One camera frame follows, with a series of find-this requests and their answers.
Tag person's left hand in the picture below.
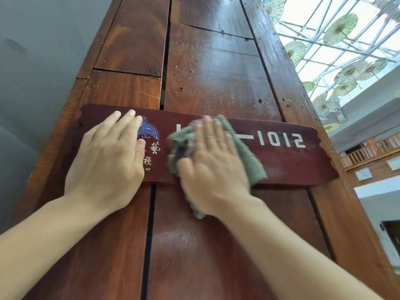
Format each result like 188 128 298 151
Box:
64 110 147 216

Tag person's right hand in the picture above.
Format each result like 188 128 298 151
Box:
176 115 252 218

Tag grey-green cleaning cloth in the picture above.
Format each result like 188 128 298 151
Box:
166 114 268 220

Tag person's right forearm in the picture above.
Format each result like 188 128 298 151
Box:
218 195 377 300

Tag person's left forearm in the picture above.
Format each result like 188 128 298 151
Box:
0 193 117 300

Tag dark red wooden sign plaque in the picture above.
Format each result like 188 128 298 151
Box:
76 104 341 187

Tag wooden balcony railing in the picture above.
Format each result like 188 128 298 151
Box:
340 132 400 171

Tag hanging green paper umbrellas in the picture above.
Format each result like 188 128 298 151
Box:
261 0 400 132

